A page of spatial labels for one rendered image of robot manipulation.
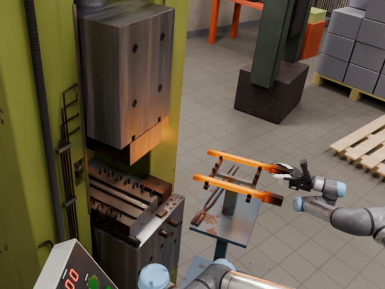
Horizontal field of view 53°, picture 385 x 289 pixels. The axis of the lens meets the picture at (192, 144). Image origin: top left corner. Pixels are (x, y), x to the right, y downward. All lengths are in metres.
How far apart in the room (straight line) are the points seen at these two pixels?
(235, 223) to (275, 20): 2.49
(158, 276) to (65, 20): 0.72
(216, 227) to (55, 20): 1.31
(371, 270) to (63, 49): 2.55
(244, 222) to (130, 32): 1.26
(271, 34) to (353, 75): 1.76
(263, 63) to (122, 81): 3.13
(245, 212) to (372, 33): 3.65
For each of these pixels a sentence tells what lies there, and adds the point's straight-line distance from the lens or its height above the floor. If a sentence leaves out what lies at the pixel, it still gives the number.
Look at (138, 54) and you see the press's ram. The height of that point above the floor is 1.66.
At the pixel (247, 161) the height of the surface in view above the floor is 0.94.
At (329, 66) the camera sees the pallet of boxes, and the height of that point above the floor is 0.31.
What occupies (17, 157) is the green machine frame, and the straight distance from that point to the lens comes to 1.16.
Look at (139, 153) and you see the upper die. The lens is 1.38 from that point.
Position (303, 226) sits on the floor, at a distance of 3.19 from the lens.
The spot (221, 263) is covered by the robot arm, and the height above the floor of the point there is 1.27.
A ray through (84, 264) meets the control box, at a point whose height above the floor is 1.14.
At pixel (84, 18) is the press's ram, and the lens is 1.17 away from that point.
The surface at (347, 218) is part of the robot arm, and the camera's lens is 1.71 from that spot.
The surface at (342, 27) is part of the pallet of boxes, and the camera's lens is 5.49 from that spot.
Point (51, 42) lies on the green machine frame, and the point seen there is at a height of 1.72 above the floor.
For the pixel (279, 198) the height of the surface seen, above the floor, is 0.95.
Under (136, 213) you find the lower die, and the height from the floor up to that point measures 0.99.
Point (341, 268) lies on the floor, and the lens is 3.00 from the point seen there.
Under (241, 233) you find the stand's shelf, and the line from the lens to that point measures 2.01.
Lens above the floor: 2.08
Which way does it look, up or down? 33 degrees down
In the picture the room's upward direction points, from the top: 6 degrees clockwise
